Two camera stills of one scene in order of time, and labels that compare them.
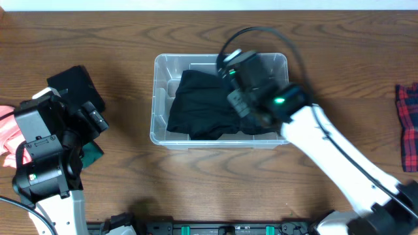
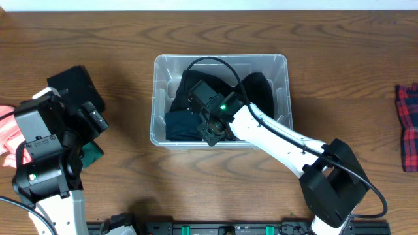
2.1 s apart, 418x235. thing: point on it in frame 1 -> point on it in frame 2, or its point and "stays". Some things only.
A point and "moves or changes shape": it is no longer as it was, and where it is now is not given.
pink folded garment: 11,138 stays
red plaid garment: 407,109 stays
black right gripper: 240,98 -> 211,137
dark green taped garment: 91,152 stays
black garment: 201,109 moves or changes shape
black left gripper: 80,121 stays
